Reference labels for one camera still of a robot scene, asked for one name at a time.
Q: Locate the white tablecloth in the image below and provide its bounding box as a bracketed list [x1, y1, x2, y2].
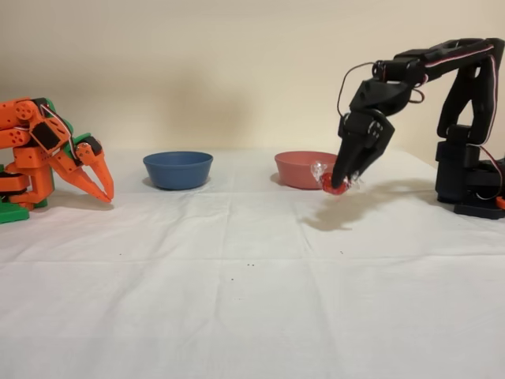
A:
[0, 148, 505, 379]

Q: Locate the red bowl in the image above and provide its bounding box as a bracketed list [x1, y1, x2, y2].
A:
[274, 150, 340, 190]

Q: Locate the blue bowl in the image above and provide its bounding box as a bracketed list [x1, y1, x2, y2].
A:
[142, 151, 215, 191]

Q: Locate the red candy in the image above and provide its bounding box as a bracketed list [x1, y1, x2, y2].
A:
[310, 160, 366, 197]

